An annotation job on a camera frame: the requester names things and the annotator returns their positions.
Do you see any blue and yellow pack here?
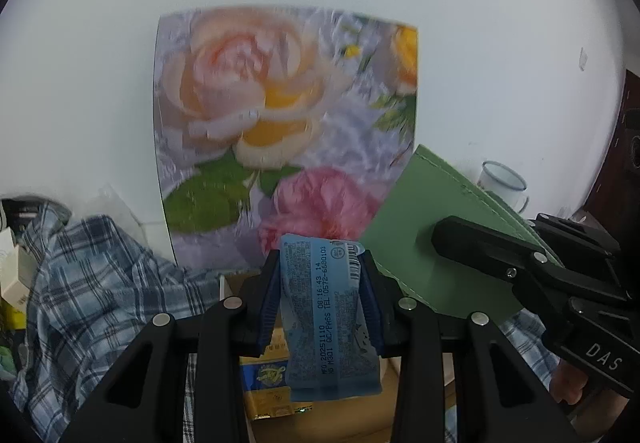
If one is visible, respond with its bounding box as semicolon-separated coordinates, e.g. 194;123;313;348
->
240;355;313;422

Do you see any green wallet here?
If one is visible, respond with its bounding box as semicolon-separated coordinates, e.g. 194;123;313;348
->
360;144;566;324

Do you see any white enamel mug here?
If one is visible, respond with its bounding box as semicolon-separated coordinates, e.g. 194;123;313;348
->
475;160;530;214

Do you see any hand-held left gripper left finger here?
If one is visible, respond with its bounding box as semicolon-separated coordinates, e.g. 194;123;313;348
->
59;248;282;443

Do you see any grey bin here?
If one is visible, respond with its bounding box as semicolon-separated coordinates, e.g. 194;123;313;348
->
0;194;72;225

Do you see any floral picture board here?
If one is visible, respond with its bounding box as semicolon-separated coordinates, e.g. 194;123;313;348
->
152;6;420;270

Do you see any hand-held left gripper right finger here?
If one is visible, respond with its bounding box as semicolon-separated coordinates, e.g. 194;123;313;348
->
357;248;582;443

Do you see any white cardboard box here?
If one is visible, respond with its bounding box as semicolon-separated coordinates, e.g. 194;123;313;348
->
220;270;457;443

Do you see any person's right hand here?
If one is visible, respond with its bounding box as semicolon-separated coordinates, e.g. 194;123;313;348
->
550;357;597;406

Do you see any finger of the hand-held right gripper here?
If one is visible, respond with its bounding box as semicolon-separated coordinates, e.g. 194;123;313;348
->
431;216;576;304
527;213;626;294

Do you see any dark wooden door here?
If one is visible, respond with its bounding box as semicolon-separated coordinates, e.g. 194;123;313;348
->
582;68;640;234

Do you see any blue tissue packet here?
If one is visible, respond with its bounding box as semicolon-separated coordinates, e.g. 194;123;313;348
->
278;233;383;401

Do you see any yellow packet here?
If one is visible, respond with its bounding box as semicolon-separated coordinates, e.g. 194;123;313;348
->
0;298;27;330

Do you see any white carton box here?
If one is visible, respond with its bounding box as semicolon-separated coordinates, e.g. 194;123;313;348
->
0;228;40;314

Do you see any blue plaid shirt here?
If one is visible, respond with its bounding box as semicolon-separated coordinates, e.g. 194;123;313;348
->
10;200;563;443

